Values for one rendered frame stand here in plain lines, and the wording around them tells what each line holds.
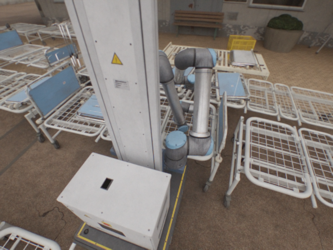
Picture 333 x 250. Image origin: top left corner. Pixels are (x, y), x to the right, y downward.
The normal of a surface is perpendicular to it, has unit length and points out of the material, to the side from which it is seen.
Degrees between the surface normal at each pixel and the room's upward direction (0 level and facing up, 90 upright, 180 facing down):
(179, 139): 5
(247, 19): 90
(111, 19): 90
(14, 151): 0
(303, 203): 0
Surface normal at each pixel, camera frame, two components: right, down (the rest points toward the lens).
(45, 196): 0.00, -0.73
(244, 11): -0.25, 0.67
